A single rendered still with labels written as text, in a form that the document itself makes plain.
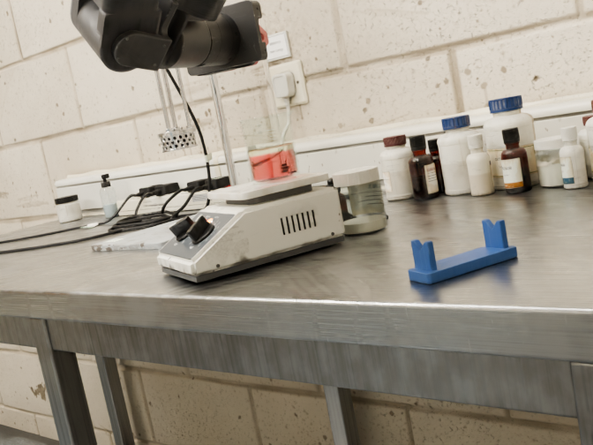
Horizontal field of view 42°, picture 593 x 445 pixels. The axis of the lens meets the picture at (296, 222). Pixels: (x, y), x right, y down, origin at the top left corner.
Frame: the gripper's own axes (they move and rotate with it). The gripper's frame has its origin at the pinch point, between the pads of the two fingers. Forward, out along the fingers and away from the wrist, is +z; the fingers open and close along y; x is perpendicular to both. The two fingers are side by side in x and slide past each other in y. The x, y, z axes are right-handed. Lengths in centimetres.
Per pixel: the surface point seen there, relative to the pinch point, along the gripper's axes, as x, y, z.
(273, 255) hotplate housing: 25.1, -1.4, -8.7
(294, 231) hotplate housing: 22.9, -3.4, -6.4
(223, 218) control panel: 19.8, 2.9, -10.8
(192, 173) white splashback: 19, 57, 56
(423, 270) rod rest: 24.9, -24.0, -20.6
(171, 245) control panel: 22.5, 11.4, -10.7
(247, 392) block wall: 73, 58, 62
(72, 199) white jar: 21, 99, 60
